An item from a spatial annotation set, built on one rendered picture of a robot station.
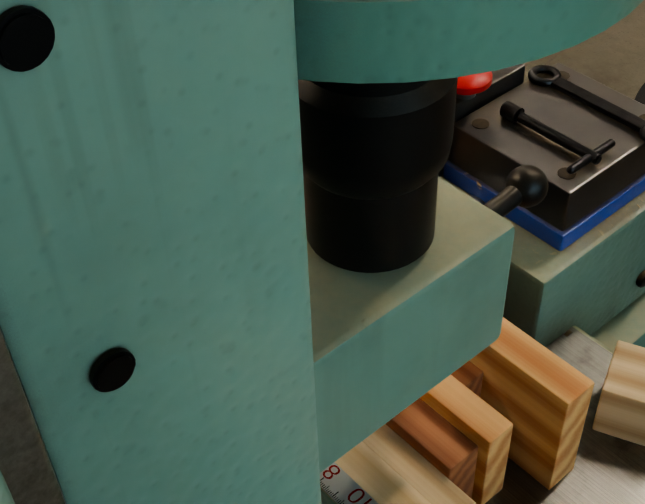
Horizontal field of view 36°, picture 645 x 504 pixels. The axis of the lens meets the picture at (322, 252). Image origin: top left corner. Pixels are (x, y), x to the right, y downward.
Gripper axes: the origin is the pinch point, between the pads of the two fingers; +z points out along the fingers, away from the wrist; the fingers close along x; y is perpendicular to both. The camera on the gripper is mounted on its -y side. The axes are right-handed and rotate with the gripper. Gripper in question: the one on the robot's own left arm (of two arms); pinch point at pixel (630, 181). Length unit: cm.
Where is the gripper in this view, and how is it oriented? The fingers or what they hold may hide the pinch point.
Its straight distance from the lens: 86.7
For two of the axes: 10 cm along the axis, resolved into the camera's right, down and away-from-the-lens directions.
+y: 4.1, 4.0, 8.2
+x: -6.6, -5.0, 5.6
